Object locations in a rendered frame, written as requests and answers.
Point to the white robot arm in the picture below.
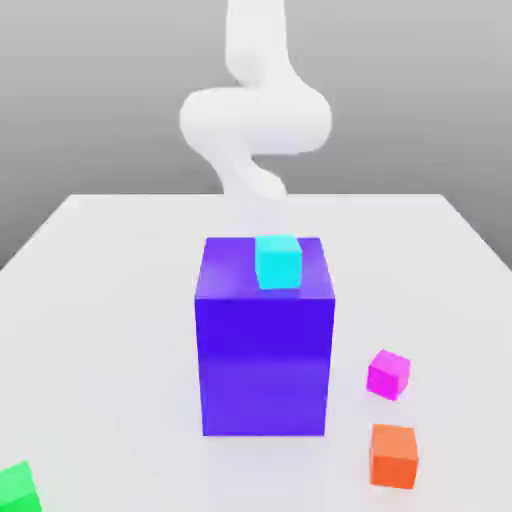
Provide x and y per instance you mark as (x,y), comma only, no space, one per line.
(256,120)

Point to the small cyan cube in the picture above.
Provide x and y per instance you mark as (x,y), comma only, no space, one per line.
(278,264)

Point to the small magenta cube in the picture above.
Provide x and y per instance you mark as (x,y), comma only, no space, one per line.
(387,376)

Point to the small orange cube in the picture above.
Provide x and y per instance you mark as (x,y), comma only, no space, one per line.
(392,460)

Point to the small green cube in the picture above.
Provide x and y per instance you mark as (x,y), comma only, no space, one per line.
(16,488)

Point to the large purple box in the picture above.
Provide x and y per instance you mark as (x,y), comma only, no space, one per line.
(262,360)

